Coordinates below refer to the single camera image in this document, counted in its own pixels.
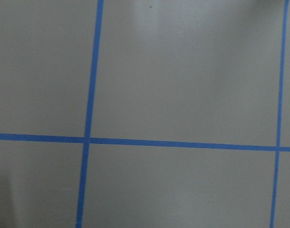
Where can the brown table mat blue grid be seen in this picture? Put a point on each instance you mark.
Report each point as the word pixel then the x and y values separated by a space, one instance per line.
pixel 144 113

